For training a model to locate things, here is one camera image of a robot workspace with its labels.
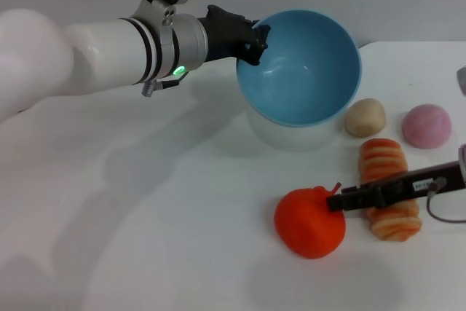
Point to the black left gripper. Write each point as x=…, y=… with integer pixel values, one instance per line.
x=224, y=36

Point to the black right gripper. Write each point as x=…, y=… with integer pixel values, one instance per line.
x=400, y=191

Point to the blue bowl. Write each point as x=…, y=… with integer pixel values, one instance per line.
x=306, y=70

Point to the orange toy fruit with stem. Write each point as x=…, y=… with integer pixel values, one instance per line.
x=306, y=227

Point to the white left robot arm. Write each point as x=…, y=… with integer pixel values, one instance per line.
x=91, y=56

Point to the orange striped bread roll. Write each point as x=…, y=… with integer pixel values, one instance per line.
x=382, y=161

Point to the beige round bun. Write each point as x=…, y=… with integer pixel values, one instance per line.
x=365, y=118

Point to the pink round bun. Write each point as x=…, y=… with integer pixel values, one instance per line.
x=426, y=127

